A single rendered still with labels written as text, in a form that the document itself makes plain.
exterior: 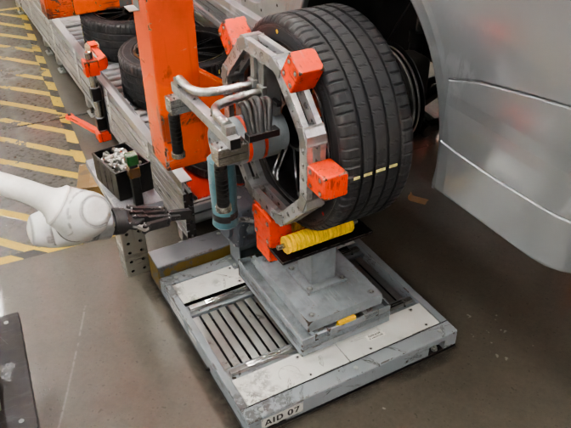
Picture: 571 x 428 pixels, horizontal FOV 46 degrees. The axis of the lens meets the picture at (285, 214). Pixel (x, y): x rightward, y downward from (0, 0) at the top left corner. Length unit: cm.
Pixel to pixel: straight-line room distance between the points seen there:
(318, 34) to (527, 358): 139
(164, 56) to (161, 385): 111
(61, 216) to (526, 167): 109
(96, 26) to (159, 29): 189
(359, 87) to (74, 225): 80
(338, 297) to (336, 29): 94
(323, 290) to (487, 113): 95
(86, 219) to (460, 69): 98
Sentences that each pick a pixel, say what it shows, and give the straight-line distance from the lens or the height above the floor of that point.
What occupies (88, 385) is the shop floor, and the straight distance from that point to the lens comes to 250.
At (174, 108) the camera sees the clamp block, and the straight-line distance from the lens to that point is 205.
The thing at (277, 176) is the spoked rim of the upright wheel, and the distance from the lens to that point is 225.
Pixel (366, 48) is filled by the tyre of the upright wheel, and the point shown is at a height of 113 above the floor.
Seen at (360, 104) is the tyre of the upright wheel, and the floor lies 102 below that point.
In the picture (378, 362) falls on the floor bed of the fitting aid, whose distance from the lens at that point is 237.
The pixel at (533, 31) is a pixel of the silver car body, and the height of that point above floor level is 128.
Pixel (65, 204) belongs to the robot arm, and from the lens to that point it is 164.
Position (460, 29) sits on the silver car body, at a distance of 178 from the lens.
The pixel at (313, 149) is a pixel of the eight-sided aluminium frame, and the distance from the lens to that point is 185.
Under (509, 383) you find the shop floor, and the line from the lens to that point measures 251.
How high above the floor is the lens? 180
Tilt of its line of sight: 35 degrees down
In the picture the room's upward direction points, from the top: 1 degrees counter-clockwise
